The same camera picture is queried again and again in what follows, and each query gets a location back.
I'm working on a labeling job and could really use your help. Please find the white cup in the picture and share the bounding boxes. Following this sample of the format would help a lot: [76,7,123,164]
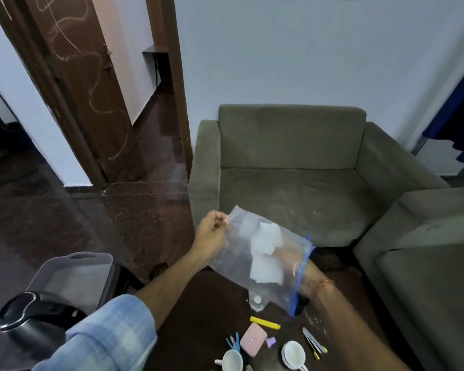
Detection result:
[214,349,244,371]
[281,341,309,371]

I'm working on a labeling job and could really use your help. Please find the grey plastic tray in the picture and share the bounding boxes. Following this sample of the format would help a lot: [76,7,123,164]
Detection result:
[25,251,117,316]

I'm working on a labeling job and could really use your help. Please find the person's right forearm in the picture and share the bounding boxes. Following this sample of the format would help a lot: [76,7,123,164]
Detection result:
[301,260,411,371]

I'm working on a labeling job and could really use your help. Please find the pink square case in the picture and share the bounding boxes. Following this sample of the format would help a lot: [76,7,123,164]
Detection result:
[240,323,268,358]

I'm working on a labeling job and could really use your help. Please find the black electric kettle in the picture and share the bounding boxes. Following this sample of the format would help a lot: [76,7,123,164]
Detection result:
[0,291,88,360]

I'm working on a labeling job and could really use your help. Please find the person's right hand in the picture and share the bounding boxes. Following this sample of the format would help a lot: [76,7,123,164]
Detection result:
[272,245,314,280]

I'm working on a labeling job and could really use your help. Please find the yellow sealing clip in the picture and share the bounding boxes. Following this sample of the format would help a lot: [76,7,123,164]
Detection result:
[250,316,281,331]

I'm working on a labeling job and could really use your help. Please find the green fabric armchair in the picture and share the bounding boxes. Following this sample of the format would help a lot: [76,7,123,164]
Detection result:
[188,104,450,260]

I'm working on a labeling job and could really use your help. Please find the brown wooden door frame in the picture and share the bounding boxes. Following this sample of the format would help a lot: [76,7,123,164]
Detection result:
[0,0,194,190]

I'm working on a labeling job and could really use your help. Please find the person's left forearm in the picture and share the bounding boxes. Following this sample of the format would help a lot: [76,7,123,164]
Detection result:
[133,249,210,332]

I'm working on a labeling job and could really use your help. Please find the black side table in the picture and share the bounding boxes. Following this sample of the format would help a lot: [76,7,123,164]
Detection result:
[142,44,170,88]

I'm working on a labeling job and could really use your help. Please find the small clear round valve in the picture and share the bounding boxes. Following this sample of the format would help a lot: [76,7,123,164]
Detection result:
[248,291,269,310]

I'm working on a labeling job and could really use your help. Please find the brown wooden door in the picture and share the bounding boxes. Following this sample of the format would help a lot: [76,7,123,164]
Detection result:
[21,0,144,183]

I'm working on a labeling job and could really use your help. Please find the person's left hand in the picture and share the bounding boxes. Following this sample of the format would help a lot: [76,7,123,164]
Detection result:
[191,210,231,264]

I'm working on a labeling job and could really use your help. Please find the clear zip bag blue seal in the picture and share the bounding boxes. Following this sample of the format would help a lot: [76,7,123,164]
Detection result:
[209,205,316,317]

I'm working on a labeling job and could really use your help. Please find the white paper sheet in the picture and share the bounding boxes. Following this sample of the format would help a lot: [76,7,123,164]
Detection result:
[249,251,285,285]
[250,222,283,256]

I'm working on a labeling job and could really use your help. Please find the dark shoe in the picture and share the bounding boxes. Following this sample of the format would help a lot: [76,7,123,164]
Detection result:
[148,262,169,282]

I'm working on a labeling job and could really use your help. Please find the green fabric sofa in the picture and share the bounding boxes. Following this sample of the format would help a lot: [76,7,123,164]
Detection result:
[353,185,464,371]

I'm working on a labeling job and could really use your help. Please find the blue plaid shirt sleeve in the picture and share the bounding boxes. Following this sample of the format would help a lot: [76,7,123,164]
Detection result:
[32,294,158,371]

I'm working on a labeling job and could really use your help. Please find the dark blue curtain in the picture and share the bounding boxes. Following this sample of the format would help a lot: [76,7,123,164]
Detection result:
[422,53,464,165]

